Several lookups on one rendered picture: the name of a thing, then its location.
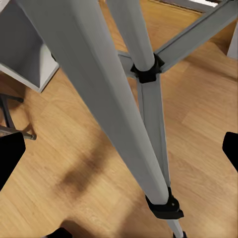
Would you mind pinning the camera tripod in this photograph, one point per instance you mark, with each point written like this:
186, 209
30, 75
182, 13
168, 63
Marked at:
76, 33

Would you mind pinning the desk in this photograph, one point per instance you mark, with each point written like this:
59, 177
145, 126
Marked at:
23, 53

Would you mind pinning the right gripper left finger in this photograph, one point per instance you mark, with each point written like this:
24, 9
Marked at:
12, 147

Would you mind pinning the taboret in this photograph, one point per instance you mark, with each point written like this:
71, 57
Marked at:
10, 128

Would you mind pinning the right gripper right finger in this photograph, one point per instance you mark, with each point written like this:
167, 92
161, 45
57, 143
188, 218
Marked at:
230, 148

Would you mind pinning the fixed window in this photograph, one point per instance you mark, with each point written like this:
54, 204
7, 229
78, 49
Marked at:
184, 12

